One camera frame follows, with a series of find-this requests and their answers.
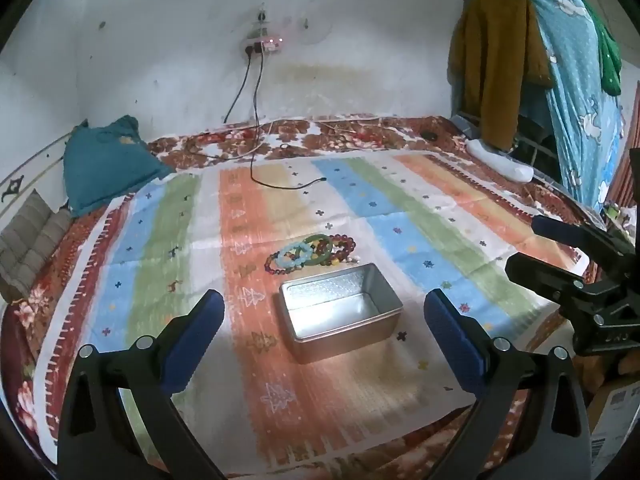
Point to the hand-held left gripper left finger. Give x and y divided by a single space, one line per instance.
194 342

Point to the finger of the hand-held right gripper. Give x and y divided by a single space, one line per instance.
565 230
540 272

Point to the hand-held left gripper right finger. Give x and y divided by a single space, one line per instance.
452 342

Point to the silver metal tin box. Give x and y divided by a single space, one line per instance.
320 312

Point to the green jade bangle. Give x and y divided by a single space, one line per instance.
314 259

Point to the cardboard box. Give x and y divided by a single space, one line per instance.
617 410

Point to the blue printed hanging blanket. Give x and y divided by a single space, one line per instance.
575 70

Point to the striped pastel blanket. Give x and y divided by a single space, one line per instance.
310 210

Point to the green garment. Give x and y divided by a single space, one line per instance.
607 55

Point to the mustard brown garment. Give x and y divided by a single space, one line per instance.
495 60

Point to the grey striped cushion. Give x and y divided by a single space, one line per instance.
30 245

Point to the teal pillow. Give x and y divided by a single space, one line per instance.
110 165

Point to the white decorated headboard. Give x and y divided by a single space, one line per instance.
30 160

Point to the pink power strip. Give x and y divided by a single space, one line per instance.
270 43

